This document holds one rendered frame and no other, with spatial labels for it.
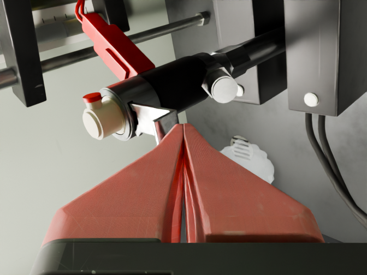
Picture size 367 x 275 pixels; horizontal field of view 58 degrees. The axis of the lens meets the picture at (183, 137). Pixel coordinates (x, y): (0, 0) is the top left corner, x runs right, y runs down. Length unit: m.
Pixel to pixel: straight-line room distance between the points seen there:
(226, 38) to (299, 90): 0.07
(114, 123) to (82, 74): 0.32
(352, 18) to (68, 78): 0.34
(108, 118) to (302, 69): 0.15
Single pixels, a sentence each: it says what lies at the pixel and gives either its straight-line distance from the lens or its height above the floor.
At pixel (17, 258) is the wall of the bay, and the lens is 0.51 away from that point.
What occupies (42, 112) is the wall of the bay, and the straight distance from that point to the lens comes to 0.45.
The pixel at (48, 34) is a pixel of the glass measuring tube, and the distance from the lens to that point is 0.42.
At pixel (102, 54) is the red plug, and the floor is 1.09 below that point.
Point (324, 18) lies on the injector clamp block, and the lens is 0.24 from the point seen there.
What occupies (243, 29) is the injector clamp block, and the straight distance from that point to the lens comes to 0.27.
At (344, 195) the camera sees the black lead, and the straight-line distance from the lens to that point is 0.23.
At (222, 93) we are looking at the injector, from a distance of 0.17.
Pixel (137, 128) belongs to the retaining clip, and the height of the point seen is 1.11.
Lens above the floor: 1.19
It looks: 35 degrees down
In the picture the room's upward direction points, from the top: 120 degrees counter-clockwise
